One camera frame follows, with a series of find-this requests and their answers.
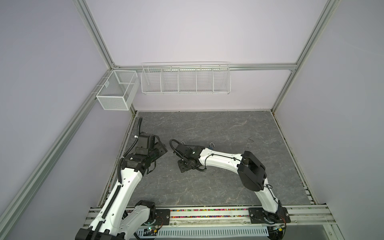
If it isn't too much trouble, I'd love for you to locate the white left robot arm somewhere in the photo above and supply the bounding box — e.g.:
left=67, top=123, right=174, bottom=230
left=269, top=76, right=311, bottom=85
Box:
left=75, top=118, right=167, bottom=240

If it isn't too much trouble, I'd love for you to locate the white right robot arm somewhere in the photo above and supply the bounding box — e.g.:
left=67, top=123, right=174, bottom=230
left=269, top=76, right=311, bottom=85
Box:
left=169, top=139, right=291, bottom=225

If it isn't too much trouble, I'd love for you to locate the white mesh box basket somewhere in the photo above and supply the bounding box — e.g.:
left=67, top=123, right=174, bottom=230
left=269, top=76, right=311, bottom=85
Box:
left=96, top=70, right=140, bottom=111

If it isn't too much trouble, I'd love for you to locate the aluminium front mounting rail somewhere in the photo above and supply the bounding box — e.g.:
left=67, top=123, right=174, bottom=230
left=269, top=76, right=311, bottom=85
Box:
left=80, top=203, right=337, bottom=229

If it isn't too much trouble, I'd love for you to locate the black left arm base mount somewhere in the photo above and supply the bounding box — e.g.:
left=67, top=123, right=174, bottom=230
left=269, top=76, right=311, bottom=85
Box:
left=143, top=209, right=171, bottom=226

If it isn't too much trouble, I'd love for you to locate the white wire wall basket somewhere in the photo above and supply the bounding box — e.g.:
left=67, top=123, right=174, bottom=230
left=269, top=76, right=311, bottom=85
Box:
left=141, top=62, right=232, bottom=95

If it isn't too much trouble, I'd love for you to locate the white ventilated cable duct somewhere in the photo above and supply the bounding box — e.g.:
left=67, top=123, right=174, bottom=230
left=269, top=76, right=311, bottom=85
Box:
left=136, top=226, right=270, bottom=240

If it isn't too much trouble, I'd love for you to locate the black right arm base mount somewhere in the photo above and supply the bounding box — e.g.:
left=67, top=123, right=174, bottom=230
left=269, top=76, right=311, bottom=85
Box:
left=248, top=206, right=291, bottom=225

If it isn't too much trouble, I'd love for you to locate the aluminium frame corner post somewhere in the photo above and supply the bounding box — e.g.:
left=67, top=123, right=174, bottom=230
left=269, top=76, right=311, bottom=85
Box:
left=73, top=0, right=116, bottom=69

